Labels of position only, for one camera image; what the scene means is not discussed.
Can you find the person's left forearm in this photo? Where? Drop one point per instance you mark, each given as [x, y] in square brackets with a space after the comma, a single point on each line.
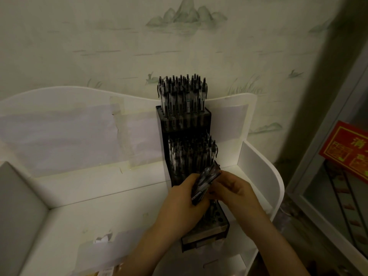
[143, 255]

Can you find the person's left hand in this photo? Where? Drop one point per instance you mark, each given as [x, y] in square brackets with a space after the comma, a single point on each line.
[178, 212]

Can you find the person's right hand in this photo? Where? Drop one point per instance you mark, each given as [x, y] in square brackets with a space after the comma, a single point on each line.
[241, 201]

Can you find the person's right forearm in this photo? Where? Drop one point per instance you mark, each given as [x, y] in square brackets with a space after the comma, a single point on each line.
[281, 252]

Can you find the grey door frame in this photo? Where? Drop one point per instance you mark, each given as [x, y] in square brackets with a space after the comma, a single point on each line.
[310, 146]

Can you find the black tiered pen holder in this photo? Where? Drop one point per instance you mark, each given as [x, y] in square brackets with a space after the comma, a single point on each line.
[162, 135]

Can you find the red sign plate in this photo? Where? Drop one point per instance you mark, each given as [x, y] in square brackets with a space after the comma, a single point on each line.
[345, 149]

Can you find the bunch of black pens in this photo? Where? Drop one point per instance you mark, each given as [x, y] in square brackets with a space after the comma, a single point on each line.
[205, 181]

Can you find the grey taped paper patch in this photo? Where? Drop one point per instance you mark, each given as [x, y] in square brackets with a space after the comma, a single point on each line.
[109, 250]

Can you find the dark glass cabinet door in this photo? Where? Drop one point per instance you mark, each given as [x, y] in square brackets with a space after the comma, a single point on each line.
[325, 198]

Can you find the white curved-back shelf unit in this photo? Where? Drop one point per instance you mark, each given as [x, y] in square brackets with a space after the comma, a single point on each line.
[86, 204]

